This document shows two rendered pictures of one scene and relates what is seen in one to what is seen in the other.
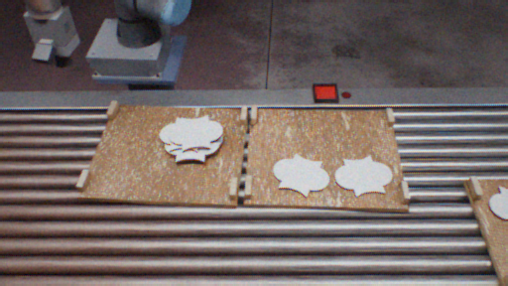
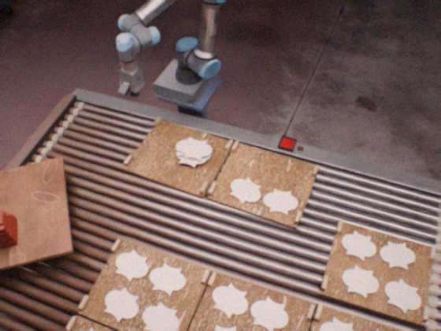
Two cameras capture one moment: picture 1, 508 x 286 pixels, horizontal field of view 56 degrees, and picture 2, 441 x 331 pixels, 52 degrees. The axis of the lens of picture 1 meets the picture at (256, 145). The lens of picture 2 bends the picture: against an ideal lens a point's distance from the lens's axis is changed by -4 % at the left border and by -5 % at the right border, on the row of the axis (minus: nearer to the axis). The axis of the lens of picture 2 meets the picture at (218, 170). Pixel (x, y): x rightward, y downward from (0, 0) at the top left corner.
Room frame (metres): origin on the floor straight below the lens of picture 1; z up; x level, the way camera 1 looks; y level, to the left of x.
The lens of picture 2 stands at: (-0.38, -0.44, 2.59)
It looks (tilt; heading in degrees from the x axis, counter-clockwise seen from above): 51 degrees down; 21
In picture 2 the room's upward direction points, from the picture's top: 2 degrees counter-clockwise
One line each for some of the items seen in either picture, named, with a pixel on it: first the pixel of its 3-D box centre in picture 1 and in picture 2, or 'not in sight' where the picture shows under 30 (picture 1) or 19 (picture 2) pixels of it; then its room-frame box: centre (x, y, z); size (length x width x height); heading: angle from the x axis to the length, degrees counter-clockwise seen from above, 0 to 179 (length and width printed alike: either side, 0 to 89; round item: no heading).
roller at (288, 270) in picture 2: (272, 285); (204, 244); (0.50, -0.03, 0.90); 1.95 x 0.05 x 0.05; 88
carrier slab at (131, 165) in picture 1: (170, 151); (179, 156); (0.90, 0.24, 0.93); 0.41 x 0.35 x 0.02; 84
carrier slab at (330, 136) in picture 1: (322, 155); (264, 183); (0.87, -0.18, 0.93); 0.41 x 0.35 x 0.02; 86
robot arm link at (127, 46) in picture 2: not in sight; (127, 47); (1.01, 0.48, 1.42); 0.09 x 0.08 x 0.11; 149
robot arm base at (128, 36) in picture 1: (137, 23); (188, 68); (1.42, 0.39, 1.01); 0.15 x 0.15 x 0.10
